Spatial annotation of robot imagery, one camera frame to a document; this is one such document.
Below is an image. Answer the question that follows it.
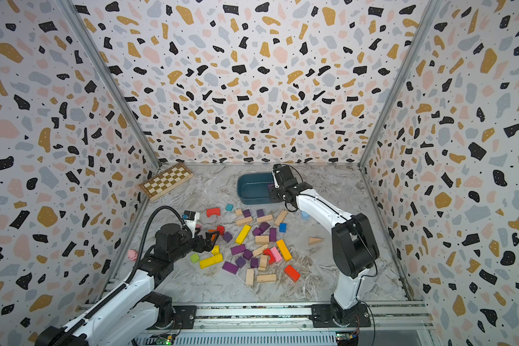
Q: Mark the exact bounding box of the amber yellow long block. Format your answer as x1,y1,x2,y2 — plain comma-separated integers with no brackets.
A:
276,239,292,262

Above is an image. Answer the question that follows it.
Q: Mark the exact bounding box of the red rectangular block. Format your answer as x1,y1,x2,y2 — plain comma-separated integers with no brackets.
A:
284,265,301,283

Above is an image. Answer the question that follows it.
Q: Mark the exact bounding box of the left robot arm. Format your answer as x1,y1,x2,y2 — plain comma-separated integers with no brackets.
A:
35,212,221,345

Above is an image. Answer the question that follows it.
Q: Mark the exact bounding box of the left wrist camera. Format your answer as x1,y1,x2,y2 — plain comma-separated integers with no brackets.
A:
183,210,200,235

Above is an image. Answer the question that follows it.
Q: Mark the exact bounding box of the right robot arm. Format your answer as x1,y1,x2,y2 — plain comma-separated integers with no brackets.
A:
270,164,379,327

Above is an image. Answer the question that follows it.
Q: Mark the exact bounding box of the green small block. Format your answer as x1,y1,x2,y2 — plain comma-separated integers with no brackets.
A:
190,253,200,263

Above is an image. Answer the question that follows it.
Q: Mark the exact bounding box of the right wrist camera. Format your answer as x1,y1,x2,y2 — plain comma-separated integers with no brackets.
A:
272,164,296,187

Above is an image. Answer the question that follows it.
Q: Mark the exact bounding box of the purple cube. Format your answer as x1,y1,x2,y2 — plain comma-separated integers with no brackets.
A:
223,232,233,243

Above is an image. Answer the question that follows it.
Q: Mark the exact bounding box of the purple flat block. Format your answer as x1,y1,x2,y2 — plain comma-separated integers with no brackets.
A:
222,262,239,275

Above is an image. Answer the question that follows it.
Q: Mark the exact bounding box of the pink pig toy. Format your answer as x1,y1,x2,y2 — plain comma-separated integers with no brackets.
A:
127,249,138,262

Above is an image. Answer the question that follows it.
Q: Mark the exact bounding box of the teal plastic storage bin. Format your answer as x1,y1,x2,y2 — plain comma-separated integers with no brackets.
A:
236,172,274,205

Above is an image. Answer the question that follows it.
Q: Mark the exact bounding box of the natural wood long block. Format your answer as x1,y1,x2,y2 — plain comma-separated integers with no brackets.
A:
274,210,288,226

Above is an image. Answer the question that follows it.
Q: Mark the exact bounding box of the pink long block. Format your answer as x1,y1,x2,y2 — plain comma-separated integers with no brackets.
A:
270,247,283,262

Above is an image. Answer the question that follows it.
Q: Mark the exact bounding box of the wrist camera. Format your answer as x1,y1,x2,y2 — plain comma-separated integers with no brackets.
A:
272,164,296,187
183,210,200,235

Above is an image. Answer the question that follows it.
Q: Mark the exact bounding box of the red curved arch block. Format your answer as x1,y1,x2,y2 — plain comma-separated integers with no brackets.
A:
263,248,275,265

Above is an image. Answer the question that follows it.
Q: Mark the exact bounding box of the natural wood wedge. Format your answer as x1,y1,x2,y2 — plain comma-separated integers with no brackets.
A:
308,237,324,246

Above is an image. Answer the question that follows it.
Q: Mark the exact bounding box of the wooden chessboard box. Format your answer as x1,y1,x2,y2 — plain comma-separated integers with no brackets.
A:
139,163,193,201

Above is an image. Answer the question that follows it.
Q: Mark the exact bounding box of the yellow flat block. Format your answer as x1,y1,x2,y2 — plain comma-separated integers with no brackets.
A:
199,253,223,269

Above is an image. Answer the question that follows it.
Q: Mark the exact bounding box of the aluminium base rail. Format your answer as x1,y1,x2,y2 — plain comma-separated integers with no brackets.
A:
86,302,433,346

